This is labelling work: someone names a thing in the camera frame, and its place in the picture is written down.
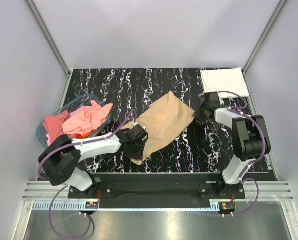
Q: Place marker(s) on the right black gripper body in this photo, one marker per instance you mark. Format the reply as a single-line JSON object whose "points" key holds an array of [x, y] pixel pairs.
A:
{"points": [[201, 112]]}

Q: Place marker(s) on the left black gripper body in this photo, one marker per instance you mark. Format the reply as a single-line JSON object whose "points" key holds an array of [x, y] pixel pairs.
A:
{"points": [[136, 152]]}

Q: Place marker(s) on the tan t shirt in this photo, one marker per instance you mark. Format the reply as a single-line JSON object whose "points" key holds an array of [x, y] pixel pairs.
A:
{"points": [[165, 120]]}

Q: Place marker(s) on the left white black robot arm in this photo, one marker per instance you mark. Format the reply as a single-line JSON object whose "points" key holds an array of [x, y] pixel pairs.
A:
{"points": [[61, 159]]}

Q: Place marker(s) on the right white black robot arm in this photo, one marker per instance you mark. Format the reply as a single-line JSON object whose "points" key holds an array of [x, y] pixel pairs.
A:
{"points": [[250, 141]]}

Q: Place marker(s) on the folded white t shirt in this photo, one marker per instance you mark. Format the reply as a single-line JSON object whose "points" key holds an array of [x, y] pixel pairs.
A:
{"points": [[225, 82]]}

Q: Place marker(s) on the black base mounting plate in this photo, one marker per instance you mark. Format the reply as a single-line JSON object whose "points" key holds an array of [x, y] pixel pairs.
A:
{"points": [[157, 191]]}

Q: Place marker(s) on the light pink shirt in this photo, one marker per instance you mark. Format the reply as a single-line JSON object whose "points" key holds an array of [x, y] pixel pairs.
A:
{"points": [[87, 119]]}

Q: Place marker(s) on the orange garment in basket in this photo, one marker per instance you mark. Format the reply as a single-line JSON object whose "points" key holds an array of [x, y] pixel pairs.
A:
{"points": [[85, 136]]}

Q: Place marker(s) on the dark pink shirt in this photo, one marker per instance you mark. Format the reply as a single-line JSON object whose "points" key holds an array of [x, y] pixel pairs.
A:
{"points": [[53, 125]]}

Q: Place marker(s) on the left aluminium frame post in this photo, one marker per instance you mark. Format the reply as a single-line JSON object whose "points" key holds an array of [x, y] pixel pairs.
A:
{"points": [[47, 36]]}

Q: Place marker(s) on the aluminium frame post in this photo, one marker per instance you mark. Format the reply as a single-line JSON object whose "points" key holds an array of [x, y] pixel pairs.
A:
{"points": [[265, 34], [47, 36]]}

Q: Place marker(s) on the slotted cable duct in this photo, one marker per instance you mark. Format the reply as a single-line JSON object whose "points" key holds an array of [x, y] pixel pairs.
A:
{"points": [[93, 206]]}

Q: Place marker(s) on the right aluminium frame post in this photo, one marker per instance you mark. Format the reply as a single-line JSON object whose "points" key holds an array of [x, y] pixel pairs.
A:
{"points": [[265, 34]]}

